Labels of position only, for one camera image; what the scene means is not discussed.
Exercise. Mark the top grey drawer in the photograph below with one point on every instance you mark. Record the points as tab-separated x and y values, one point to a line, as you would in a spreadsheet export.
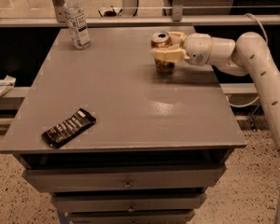
124	178

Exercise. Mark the clear plastic water bottle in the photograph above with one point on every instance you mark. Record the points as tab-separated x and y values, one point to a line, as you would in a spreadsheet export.
76	22

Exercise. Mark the grey drawer cabinet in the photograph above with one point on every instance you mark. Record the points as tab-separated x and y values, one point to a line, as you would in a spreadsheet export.
142	118

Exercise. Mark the black snack bar wrapper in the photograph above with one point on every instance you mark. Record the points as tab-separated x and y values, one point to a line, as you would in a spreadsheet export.
60	134

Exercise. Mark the black object behind rail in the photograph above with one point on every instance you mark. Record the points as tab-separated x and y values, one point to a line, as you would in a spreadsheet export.
109	11

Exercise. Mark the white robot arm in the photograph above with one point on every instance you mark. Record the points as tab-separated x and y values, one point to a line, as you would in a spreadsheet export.
248	55

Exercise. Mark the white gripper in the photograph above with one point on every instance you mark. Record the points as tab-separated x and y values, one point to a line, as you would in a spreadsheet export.
198	49

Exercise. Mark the middle grey drawer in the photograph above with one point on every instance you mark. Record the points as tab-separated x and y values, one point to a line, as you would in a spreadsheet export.
128	203

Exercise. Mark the bottom grey drawer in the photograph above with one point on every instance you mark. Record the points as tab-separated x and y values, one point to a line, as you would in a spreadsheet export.
137	217

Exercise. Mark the grey drawer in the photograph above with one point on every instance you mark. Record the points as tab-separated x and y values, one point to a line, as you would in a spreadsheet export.
137	217
128	203
124	178

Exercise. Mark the orange soda can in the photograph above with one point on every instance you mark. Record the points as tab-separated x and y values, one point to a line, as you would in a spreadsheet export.
158	41

